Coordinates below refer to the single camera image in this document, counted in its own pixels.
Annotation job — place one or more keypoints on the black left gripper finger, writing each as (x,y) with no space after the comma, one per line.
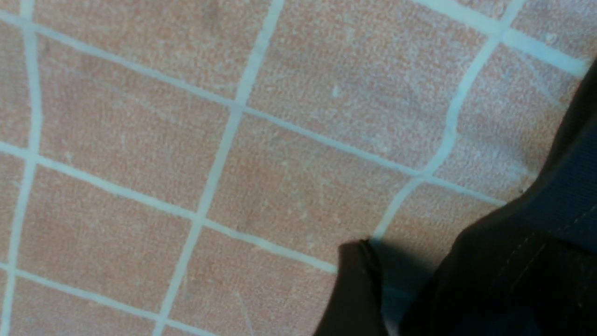
(355,305)

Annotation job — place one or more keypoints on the dark gray long-sleeved shirt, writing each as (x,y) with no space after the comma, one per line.
(532,260)

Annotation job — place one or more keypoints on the pink grid tablecloth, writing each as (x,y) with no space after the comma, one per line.
(189,167)

